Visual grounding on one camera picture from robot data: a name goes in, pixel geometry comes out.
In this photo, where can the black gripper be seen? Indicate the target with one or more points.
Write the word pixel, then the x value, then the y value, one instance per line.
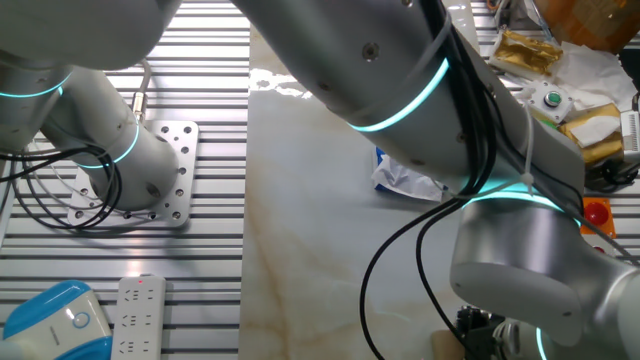
pixel 477 332

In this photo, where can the light wooden block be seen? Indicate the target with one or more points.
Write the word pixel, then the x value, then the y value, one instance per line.
pixel 446 346

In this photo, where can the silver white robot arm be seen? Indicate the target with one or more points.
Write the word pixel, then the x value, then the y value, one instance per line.
pixel 350 65

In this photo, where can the orange box red button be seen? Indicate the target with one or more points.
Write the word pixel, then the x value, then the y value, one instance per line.
pixel 597 215

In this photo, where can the blue tissue pack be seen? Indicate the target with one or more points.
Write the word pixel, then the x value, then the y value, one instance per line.
pixel 400 180

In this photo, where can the white zip tie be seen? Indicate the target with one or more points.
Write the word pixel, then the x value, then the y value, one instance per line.
pixel 527 150

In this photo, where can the grey box green button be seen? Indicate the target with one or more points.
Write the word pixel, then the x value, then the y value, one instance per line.
pixel 550 100

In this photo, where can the grey ribbed handheld device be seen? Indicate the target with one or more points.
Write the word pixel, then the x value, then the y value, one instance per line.
pixel 631 132

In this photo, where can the crumpled white paper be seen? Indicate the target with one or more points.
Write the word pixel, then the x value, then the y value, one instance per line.
pixel 595 75

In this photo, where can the gold foil package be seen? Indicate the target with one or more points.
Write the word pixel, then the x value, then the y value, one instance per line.
pixel 525 52

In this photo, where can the brown cardboard box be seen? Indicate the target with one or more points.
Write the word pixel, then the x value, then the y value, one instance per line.
pixel 590 20

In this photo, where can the white power strip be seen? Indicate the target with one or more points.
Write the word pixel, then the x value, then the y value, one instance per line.
pixel 138 320

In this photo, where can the blue and white device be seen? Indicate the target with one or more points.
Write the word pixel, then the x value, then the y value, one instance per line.
pixel 50 325

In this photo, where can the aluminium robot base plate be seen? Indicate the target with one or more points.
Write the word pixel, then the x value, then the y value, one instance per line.
pixel 180 165

